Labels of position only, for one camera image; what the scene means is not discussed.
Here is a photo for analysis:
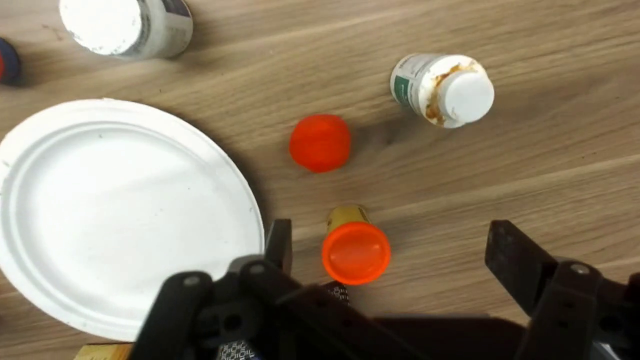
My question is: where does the orange plush ball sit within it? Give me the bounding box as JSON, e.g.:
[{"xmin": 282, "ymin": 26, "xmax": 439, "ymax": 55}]
[{"xmin": 287, "ymin": 113, "xmax": 354, "ymax": 175}]

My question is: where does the white pill bottle blue label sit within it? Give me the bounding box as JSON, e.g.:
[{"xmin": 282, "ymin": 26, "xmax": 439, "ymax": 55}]
[{"xmin": 57, "ymin": 0, "xmax": 196, "ymax": 61}]

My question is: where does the small orange-capped yellow bottle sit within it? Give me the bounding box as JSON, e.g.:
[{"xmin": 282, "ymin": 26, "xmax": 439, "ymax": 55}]
[{"xmin": 319, "ymin": 205, "xmax": 394, "ymax": 288}]

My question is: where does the slim stained white bottle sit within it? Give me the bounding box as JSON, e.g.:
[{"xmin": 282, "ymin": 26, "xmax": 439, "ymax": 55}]
[{"xmin": 388, "ymin": 52, "xmax": 498, "ymax": 130}]

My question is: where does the white paper plate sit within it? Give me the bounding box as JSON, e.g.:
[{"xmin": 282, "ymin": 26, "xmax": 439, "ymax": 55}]
[{"xmin": 0, "ymin": 99, "xmax": 266, "ymax": 345}]

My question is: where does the yellow green wrist-mounted block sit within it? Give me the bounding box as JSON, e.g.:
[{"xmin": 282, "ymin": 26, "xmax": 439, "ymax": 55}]
[{"xmin": 72, "ymin": 342, "xmax": 136, "ymax": 360}]

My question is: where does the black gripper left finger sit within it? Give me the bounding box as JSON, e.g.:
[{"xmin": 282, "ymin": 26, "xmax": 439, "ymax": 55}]
[{"xmin": 136, "ymin": 219, "xmax": 401, "ymax": 360}]

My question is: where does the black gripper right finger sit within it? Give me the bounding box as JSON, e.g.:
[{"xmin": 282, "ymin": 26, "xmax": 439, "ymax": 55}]
[{"xmin": 484, "ymin": 219, "xmax": 640, "ymax": 360}]

